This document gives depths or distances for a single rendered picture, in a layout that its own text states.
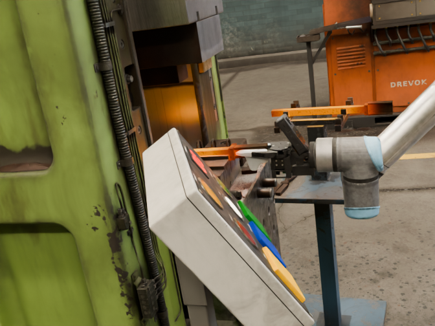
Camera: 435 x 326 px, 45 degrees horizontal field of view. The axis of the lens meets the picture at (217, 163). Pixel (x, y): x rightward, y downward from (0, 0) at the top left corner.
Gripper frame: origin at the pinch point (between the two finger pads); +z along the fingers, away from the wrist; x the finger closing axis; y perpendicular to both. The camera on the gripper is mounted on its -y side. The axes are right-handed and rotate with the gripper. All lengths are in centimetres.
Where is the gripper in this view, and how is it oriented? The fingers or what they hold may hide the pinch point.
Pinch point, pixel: (241, 149)
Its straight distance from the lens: 143.2
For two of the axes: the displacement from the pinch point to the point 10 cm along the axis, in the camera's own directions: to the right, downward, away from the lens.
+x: 2.6, -3.5, 9.0
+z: -9.6, 0.2, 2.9
